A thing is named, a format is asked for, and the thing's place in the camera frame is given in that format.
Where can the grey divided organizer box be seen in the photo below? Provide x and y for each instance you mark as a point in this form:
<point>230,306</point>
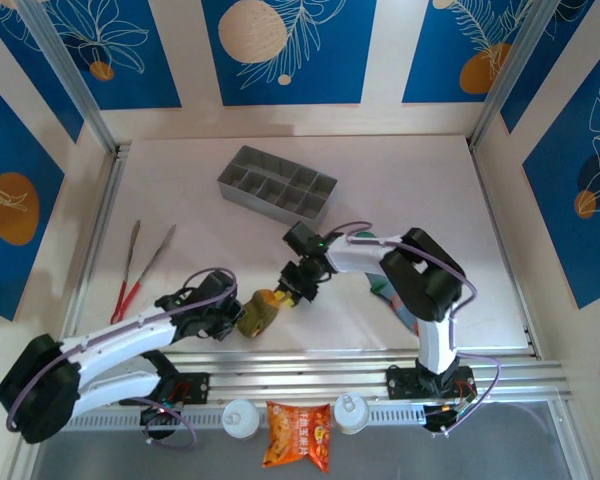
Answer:
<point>275,187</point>

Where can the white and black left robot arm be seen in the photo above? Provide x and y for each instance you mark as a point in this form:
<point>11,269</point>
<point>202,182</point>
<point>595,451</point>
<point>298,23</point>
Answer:
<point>120,335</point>

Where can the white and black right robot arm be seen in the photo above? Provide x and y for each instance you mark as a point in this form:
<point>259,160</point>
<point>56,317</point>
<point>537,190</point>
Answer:
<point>355,257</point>

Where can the orange snack bag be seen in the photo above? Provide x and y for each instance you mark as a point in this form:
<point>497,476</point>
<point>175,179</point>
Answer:
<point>295,432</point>

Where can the white pull-tab can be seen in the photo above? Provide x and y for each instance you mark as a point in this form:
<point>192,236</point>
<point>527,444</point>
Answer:
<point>351,412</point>

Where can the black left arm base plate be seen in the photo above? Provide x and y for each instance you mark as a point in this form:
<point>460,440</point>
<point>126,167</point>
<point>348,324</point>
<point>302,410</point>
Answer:
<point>195,387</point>

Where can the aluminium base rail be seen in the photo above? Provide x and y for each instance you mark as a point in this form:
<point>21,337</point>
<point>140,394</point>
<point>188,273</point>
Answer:
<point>300,372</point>

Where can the aluminium side rail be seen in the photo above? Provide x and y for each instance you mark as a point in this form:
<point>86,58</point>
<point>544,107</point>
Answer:
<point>97,240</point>
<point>502,250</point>

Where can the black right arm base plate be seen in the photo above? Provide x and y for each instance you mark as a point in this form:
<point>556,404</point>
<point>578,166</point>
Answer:
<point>402,382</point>

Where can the aluminium corner post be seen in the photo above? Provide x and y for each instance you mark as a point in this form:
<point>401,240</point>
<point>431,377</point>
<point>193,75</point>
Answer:
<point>75,75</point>
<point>510,75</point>

